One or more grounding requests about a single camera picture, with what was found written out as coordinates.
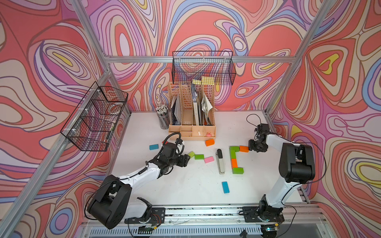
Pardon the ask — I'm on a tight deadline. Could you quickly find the teal block front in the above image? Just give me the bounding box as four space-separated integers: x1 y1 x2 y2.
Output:
221 181 230 194

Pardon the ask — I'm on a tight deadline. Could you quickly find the metal base rail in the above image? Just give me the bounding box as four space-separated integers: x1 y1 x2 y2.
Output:
124 203 316 233

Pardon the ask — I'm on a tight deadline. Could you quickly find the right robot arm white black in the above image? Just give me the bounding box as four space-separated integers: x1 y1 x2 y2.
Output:
241 124 316 223

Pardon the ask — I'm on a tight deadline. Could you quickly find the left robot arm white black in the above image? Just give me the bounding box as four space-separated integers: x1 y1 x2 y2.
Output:
85 142 190 230

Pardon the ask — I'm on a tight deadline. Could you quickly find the orange block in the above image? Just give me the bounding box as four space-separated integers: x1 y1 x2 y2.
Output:
239 146 249 153
205 139 215 146
231 159 238 169

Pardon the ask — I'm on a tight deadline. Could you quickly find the beige desk organizer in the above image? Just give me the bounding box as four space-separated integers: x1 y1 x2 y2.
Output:
168 82 217 141

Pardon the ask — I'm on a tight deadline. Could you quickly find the green block carried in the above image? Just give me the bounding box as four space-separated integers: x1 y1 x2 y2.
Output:
230 151 237 160

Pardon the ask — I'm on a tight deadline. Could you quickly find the black wire basket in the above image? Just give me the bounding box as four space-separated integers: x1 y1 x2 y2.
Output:
172 50 236 86
61 82 128 152

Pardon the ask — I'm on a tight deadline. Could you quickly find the back black wire basket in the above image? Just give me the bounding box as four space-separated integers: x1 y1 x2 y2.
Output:
172 50 236 86

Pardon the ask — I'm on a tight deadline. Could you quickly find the yellow sticky note block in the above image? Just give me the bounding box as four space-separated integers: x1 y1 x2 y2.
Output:
191 76 215 85

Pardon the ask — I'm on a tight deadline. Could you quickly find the clear cup of pencils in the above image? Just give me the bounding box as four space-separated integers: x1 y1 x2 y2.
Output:
156 105 170 130

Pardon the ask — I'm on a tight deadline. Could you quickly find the green block long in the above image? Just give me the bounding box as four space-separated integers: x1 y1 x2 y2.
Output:
229 146 240 152

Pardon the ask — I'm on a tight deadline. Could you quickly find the dark green block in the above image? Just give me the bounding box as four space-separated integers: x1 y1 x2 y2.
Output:
232 167 244 175

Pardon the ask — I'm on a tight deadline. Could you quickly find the orange block front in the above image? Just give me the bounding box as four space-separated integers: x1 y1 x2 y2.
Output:
231 159 238 169

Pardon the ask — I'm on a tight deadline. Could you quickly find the pink wooden block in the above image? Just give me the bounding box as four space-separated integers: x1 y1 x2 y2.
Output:
204 156 214 163

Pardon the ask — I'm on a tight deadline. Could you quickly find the left black wire basket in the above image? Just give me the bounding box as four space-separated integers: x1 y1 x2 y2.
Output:
61 82 128 152

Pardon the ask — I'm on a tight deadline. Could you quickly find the black white stapler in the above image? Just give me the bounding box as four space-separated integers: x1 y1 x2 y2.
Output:
216 149 225 175

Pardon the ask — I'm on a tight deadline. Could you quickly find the teal block near left wall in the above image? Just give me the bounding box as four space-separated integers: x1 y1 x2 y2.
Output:
149 144 159 150

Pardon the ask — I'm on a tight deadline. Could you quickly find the green block middle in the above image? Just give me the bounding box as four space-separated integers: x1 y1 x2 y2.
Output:
194 154 205 160

